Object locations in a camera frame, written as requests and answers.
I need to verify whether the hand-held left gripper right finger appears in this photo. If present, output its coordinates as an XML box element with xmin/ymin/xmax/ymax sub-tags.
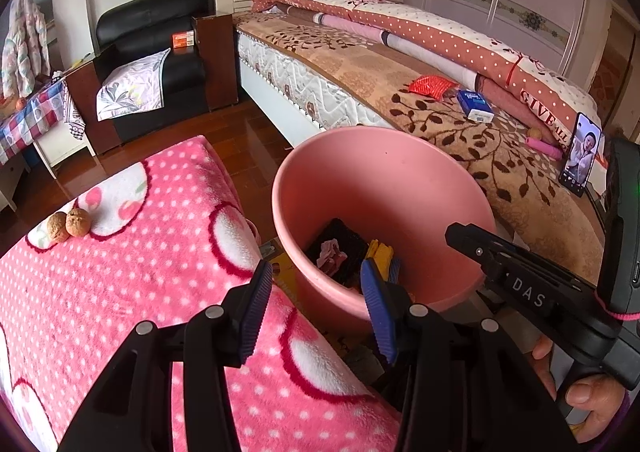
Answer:
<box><xmin>360</xmin><ymin>258</ymin><xmax>573</xmax><ymax>452</ymax></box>

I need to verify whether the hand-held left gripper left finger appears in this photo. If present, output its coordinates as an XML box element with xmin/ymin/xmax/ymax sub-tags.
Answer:
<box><xmin>57</xmin><ymin>259</ymin><xmax>275</xmax><ymax>452</ymax></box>

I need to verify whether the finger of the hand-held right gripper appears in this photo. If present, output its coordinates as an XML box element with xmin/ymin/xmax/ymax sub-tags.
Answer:
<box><xmin>445</xmin><ymin>223</ymin><xmax>522</xmax><ymax>279</ymax></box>

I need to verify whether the yellow wrapper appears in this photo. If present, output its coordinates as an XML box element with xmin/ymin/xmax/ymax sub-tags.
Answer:
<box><xmin>365</xmin><ymin>239</ymin><xmax>401</xmax><ymax>283</ymax></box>

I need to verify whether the black foam net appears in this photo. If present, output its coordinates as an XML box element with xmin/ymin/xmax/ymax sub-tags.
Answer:
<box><xmin>306</xmin><ymin>218</ymin><xmax>371</xmax><ymax>290</ymax></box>

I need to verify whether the pink plastic bucket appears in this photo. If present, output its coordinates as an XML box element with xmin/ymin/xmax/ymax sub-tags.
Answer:
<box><xmin>271</xmin><ymin>126</ymin><xmax>497</xmax><ymax>333</ymax></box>

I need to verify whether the person's right hand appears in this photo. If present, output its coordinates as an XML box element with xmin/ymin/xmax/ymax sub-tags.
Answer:
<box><xmin>531</xmin><ymin>336</ymin><xmax>628</xmax><ymax>445</ymax></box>

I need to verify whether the pink cylinder bottle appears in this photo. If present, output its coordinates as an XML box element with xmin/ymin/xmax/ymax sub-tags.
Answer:
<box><xmin>527</xmin><ymin>138</ymin><xmax>565</xmax><ymax>161</ymax></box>

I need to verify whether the blue tissue pack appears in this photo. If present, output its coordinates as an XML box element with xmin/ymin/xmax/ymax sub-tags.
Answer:
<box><xmin>456</xmin><ymin>89</ymin><xmax>495</xmax><ymax>124</ymax></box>

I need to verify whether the black smartphone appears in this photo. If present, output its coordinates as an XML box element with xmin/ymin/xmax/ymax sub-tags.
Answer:
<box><xmin>558</xmin><ymin>112</ymin><xmax>604</xmax><ymax>198</ymax></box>

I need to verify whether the red snack packet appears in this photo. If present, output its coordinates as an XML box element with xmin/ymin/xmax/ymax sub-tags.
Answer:
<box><xmin>407</xmin><ymin>74</ymin><xmax>460</xmax><ymax>99</ymax></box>

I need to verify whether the brown walnut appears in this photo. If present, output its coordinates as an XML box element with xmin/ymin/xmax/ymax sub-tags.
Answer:
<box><xmin>66</xmin><ymin>208</ymin><xmax>92</xmax><ymax>237</ymax></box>
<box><xmin>46</xmin><ymin>212</ymin><xmax>71</xmax><ymax>244</ymax></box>

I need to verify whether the white quilted mattress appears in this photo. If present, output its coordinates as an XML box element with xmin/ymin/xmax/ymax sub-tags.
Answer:
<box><xmin>235</xmin><ymin>27</ymin><xmax>391</xmax><ymax>133</ymax></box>

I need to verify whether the brown wooden door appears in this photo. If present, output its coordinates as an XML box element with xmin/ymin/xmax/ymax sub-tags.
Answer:
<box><xmin>590</xmin><ymin>2</ymin><xmax>640</xmax><ymax>103</ymax></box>

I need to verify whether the pink rolled blanket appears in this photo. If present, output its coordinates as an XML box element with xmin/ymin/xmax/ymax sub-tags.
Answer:
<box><xmin>282</xmin><ymin>4</ymin><xmax>481</xmax><ymax>78</ymax></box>

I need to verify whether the brown wooden side cabinet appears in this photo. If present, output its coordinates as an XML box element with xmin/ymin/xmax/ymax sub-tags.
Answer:
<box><xmin>191</xmin><ymin>11</ymin><xmax>240</xmax><ymax>113</ymax></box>

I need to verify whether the white table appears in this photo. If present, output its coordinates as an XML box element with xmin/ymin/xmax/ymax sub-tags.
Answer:
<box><xmin>32</xmin><ymin>119</ymin><xmax>96</xmax><ymax>180</ymax></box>

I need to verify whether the floral pillowcase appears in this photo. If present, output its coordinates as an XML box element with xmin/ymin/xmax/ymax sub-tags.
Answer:
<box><xmin>96</xmin><ymin>48</ymin><xmax>172</xmax><ymax>122</ymax></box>

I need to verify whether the white low cabinet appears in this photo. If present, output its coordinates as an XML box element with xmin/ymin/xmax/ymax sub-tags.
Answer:
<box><xmin>0</xmin><ymin>159</ymin><xmax>31</xmax><ymax>213</ymax></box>

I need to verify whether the table with checkered cloth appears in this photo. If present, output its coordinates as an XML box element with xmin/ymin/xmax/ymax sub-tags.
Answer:
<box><xmin>0</xmin><ymin>77</ymin><xmax>86</xmax><ymax>165</ymax></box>

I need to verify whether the black leather armchair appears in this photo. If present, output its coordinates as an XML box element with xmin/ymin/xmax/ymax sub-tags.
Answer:
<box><xmin>95</xmin><ymin>0</ymin><xmax>210</xmax><ymax>143</ymax></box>

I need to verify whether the hanging pastel puffer jacket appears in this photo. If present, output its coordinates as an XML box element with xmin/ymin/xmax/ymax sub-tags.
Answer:
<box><xmin>1</xmin><ymin>0</ymin><xmax>51</xmax><ymax>100</ymax></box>

